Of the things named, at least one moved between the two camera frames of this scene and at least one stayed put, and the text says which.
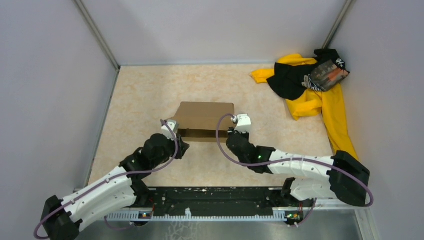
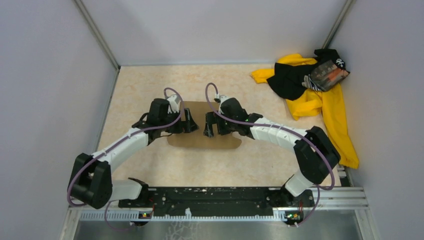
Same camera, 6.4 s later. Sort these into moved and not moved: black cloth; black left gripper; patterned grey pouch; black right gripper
Moved: black right gripper; black left gripper
Not moved: black cloth; patterned grey pouch
